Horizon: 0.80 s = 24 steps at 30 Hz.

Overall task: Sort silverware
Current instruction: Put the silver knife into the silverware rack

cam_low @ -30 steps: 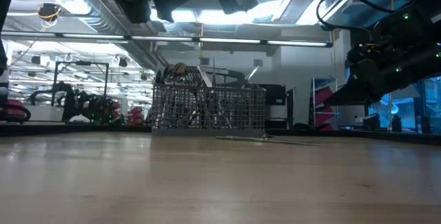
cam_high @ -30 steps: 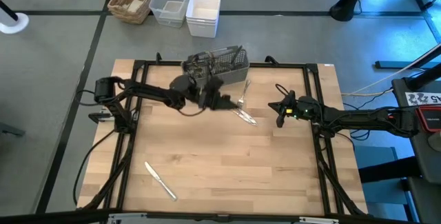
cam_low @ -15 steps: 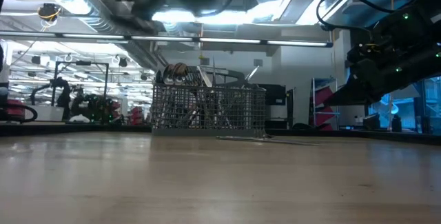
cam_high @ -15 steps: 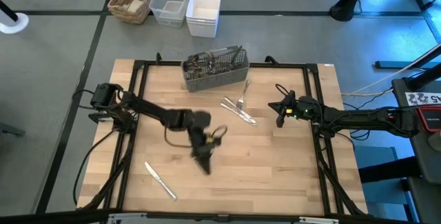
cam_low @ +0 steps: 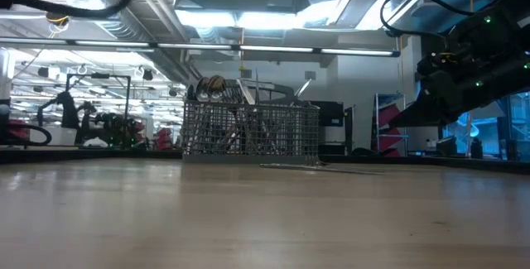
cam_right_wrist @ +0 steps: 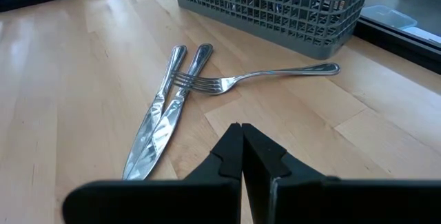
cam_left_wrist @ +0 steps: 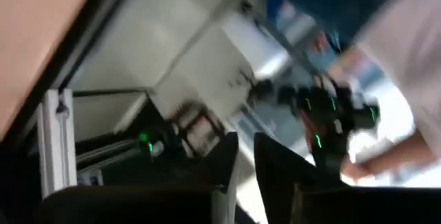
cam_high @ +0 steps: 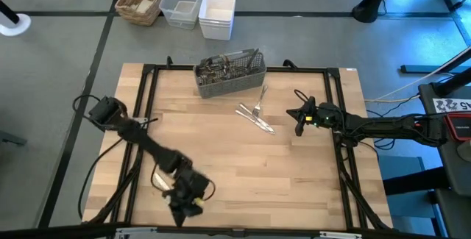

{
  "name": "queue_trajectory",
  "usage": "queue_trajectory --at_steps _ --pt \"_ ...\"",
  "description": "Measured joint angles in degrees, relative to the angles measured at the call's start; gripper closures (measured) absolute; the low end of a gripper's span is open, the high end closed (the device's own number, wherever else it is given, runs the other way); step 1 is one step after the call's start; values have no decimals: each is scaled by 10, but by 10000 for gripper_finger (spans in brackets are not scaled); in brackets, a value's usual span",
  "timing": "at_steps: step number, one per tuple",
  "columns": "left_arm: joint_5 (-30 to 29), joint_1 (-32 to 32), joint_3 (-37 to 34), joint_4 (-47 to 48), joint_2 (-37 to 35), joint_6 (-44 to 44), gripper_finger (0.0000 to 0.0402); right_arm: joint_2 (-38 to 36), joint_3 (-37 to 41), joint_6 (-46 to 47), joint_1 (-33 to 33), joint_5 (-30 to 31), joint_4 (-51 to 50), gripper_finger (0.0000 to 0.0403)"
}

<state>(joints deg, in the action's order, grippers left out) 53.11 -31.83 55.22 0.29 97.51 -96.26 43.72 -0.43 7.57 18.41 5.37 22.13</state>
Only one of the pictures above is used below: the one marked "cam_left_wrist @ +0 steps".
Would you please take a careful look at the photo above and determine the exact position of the person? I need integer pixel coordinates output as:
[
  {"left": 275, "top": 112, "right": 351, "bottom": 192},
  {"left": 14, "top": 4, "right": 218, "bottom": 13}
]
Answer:
[{"left": 327, "top": 0, "right": 441, "bottom": 183}]

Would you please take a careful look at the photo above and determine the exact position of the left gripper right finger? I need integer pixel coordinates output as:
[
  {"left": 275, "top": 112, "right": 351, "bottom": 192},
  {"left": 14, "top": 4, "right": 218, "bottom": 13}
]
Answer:
[{"left": 254, "top": 132, "right": 441, "bottom": 224}]

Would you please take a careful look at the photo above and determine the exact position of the white aluminium post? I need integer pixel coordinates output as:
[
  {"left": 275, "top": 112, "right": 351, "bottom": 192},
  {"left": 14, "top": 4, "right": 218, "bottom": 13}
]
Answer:
[{"left": 37, "top": 88, "right": 77, "bottom": 198}]

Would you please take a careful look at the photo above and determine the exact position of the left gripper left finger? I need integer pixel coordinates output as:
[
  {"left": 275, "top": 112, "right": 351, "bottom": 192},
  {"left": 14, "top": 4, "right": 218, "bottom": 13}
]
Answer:
[{"left": 34, "top": 132, "right": 239, "bottom": 224}]

